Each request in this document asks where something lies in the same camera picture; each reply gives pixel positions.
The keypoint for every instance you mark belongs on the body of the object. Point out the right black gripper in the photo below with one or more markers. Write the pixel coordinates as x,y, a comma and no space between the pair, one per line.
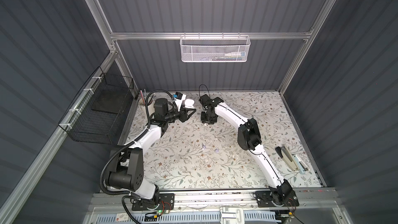
209,117

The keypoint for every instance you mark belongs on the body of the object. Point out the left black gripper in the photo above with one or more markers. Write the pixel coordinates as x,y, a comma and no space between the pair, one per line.
182,115

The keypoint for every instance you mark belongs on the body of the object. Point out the white earbud case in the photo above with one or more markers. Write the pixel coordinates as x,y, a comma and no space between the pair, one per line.
189,104

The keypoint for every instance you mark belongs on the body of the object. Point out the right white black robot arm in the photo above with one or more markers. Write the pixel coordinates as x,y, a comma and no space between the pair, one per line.
249,139

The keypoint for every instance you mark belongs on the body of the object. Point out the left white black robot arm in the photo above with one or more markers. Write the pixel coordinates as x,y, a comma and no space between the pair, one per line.
123,173

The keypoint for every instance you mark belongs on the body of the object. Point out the white pen holder cup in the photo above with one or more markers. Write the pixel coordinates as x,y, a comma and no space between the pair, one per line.
143,105

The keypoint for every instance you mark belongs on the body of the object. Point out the tube in white basket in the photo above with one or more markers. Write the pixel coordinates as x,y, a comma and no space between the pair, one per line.
232,56

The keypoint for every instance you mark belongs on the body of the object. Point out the beige black stapler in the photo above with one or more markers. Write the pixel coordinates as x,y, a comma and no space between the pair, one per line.
293,161

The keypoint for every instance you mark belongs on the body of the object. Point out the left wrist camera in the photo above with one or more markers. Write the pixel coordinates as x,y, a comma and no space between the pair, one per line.
179,99

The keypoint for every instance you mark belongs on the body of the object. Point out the white wire mesh basket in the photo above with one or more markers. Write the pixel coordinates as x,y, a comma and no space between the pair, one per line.
196,49

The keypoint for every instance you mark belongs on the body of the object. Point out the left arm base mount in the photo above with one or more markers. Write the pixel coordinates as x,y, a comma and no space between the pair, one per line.
160,202

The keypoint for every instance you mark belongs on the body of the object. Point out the black wire mesh basket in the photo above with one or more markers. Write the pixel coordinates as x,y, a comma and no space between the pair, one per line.
101,114

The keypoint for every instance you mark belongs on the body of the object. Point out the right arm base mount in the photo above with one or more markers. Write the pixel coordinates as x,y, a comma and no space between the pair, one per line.
266,198

